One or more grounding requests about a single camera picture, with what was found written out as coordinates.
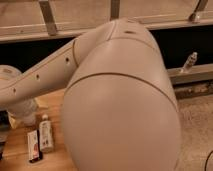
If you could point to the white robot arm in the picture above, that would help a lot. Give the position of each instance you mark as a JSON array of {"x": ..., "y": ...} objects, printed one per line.
[{"x": 119, "y": 111}]

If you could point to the metal bracket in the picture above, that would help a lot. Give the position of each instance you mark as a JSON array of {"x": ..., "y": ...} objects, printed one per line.
[
  {"x": 114, "y": 9},
  {"x": 197, "y": 13},
  {"x": 48, "y": 17}
]

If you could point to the right metal bracket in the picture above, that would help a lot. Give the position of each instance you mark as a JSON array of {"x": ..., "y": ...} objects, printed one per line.
[{"x": 197, "y": 13}]

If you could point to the left metal bracket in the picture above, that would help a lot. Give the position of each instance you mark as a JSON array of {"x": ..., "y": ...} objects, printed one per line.
[{"x": 48, "y": 17}]

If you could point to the small bottle on ledge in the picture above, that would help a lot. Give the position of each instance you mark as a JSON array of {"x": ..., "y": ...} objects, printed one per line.
[{"x": 191, "y": 60}]

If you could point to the middle metal bracket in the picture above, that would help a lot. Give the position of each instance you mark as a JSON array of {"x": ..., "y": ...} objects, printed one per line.
[{"x": 114, "y": 9}]

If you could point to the wooden table board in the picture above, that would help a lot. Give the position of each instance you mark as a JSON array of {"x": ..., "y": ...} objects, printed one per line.
[{"x": 15, "y": 155}]

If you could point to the white glue bottle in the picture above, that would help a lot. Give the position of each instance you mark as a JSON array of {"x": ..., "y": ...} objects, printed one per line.
[{"x": 46, "y": 137}]

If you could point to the white eraser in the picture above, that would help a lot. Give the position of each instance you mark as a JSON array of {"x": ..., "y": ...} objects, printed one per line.
[{"x": 34, "y": 152}]

